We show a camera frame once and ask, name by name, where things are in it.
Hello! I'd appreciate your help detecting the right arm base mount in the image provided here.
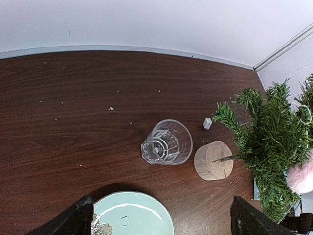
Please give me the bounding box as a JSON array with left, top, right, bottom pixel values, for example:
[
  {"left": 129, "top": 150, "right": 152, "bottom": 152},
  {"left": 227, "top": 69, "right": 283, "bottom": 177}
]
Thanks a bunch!
[{"left": 280, "top": 201, "right": 313, "bottom": 235}]

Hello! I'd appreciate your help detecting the small green christmas tree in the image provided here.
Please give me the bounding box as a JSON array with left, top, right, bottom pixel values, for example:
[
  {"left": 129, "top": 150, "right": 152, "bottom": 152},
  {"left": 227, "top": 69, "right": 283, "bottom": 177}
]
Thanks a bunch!
[{"left": 193, "top": 74, "right": 313, "bottom": 223}]

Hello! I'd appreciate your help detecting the fairy light wire string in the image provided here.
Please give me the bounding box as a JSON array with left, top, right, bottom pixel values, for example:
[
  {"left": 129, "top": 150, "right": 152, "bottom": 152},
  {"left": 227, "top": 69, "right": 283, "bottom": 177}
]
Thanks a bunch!
[{"left": 202, "top": 66, "right": 313, "bottom": 145}]

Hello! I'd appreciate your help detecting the clear drinking glass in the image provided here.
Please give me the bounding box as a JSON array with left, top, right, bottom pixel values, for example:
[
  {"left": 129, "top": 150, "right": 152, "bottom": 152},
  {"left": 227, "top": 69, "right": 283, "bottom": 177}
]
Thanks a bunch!
[{"left": 141, "top": 119, "right": 193, "bottom": 165}]

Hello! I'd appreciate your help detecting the right aluminium frame post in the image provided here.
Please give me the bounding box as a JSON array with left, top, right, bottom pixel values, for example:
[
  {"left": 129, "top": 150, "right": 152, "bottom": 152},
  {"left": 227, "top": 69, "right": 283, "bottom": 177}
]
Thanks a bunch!
[{"left": 253, "top": 23, "right": 313, "bottom": 72}]

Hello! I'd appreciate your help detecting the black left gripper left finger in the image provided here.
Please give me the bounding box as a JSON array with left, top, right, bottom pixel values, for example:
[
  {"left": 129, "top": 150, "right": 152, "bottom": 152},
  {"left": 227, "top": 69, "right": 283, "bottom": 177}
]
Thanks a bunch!
[{"left": 28, "top": 195, "right": 94, "bottom": 235}]

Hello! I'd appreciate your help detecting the light green floral plate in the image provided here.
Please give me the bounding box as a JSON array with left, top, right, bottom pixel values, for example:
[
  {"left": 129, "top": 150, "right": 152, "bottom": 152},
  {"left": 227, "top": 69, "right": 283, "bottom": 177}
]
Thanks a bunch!
[{"left": 91, "top": 191, "right": 175, "bottom": 235}]

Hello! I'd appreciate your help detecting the blue plastic basket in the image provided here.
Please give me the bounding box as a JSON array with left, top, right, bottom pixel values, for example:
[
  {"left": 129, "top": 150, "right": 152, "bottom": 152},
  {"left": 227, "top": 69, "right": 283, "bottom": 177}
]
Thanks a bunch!
[{"left": 253, "top": 171, "right": 288, "bottom": 201}]

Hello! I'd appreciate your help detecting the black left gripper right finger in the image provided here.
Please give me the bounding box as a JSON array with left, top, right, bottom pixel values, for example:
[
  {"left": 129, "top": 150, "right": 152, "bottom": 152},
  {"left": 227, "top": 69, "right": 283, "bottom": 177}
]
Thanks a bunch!
[{"left": 230, "top": 196, "right": 294, "bottom": 235}]

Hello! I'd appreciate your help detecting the pink pompom ornament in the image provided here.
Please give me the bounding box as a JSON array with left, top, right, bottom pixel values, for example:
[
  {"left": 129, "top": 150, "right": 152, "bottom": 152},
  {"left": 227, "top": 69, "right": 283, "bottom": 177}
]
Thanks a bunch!
[{"left": 286, "top": 150, "right": 313, "bottom": 194}]

